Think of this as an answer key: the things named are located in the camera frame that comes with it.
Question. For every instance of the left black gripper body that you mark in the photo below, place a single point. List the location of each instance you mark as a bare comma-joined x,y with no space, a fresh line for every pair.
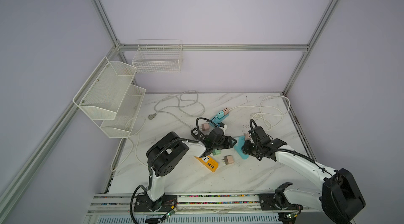
224,143

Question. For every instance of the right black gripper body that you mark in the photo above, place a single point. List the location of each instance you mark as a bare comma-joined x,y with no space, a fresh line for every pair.
251,148

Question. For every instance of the green plug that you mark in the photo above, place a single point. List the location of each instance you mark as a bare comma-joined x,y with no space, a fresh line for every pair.
216,152

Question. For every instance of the pink plug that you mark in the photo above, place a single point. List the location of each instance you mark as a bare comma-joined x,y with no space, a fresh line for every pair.
247,136
227,160
226,111
205,126

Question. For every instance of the teal triangular power strip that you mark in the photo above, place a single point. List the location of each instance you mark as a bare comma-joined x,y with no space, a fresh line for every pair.
239,145

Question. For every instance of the orange power strip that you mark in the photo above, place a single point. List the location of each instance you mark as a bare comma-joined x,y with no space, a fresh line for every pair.
209,163

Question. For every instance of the blue power strip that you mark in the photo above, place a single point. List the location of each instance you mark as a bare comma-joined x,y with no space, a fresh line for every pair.
216,120

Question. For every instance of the teal plug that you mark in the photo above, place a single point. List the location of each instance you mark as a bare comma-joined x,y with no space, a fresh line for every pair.
220,115

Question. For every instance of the black power strip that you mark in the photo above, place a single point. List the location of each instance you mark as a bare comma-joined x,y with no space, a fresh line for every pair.
197,134

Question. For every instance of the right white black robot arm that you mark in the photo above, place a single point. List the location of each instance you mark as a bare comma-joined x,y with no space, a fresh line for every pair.
336,192

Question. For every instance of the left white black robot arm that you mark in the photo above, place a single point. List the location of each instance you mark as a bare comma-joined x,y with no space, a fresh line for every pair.
165,155

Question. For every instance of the pink plug on blue strip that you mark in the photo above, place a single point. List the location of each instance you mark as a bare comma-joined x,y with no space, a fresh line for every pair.
226,111

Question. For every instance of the lower white mesh shelf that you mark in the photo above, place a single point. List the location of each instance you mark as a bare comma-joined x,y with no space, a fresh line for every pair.
122,125

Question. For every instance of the white mesh shelf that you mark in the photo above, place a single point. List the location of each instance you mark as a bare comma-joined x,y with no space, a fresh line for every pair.
122,125
102,94

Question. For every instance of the upper white mesh shelf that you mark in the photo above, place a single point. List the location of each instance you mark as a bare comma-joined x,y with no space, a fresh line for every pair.
102,94

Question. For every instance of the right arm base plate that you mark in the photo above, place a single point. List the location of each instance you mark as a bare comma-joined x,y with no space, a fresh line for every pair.
274,201

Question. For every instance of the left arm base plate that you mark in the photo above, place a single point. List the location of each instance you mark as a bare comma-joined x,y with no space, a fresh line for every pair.
144,204

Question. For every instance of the white wire basket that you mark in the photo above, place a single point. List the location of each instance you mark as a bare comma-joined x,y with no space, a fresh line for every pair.
158,56

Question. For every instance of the aluminium mounting rail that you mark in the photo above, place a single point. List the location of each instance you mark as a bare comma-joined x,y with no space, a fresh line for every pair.
187,203

